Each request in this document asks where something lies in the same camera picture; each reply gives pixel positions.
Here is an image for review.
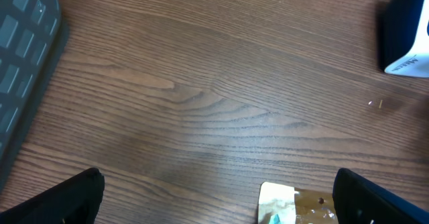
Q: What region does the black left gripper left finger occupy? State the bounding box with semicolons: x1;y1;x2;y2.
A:
1;168;105;224

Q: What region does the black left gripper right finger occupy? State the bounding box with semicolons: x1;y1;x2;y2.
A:
332;168;428;224

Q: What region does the brown snack pouch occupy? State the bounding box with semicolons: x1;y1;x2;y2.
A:
257;182;339;224

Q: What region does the teal Kleenex tissue pack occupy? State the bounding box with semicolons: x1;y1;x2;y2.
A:
268;214;282;224

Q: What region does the white barcode scanner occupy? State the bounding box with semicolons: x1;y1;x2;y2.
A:
382;0;428;78

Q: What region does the grey plastic mesh basket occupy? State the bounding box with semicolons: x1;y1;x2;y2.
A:
1;0;70;186

